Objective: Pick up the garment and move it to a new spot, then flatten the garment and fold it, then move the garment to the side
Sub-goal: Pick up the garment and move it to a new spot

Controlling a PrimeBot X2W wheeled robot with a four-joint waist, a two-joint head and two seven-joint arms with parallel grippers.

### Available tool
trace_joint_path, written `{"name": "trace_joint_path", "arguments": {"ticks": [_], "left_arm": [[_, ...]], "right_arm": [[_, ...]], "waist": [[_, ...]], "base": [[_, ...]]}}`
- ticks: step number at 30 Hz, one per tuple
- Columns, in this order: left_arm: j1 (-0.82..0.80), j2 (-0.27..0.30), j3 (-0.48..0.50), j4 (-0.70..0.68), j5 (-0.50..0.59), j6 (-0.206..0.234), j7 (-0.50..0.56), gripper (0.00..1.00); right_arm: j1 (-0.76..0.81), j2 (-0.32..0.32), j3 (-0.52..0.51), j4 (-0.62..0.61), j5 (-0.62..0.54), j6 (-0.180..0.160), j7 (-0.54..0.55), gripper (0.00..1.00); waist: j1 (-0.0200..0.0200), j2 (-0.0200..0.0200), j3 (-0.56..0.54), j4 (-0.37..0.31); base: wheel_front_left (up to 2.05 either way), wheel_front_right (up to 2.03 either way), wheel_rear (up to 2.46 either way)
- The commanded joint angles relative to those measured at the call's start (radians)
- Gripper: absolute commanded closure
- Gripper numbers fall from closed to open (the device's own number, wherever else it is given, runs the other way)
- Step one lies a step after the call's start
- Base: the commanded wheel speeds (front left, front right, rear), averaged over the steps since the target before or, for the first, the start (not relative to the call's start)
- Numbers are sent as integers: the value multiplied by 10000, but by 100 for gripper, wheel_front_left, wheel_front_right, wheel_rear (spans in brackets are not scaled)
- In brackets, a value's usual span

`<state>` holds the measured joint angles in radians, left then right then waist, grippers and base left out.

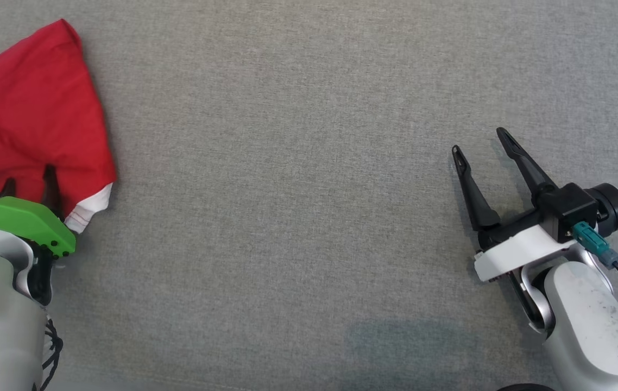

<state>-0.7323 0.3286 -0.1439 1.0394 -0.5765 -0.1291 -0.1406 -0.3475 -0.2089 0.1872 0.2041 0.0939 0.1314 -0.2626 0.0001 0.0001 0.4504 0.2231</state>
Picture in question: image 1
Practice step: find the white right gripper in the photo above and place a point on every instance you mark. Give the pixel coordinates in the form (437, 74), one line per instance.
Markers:
(521, 247)

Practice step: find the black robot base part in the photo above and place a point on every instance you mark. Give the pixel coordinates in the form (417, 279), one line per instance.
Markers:
(526, 388)

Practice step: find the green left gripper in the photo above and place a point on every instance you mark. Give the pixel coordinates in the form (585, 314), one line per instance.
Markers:
(16, 214)

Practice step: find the red shorts with white trim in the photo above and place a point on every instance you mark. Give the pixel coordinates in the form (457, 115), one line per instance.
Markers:
(32, 108)

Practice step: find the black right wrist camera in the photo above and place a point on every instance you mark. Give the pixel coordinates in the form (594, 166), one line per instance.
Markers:
(569, 209)

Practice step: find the grey fabric sofa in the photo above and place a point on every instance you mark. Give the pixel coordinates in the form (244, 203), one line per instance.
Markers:
(287, 163)

